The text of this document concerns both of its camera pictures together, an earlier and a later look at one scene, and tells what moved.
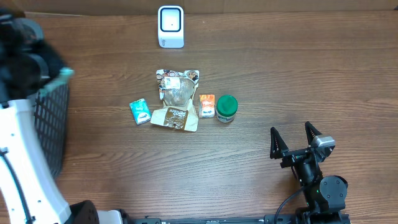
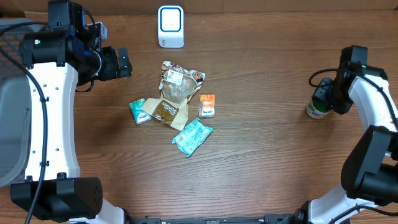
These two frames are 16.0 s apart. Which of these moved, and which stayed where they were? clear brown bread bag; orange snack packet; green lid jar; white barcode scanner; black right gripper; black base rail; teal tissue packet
Moved: black right gripper; clear brown bread bag; green lid jar
Stayed: teal tissue packet; orange snack packet; black base rail; white barcode scanner
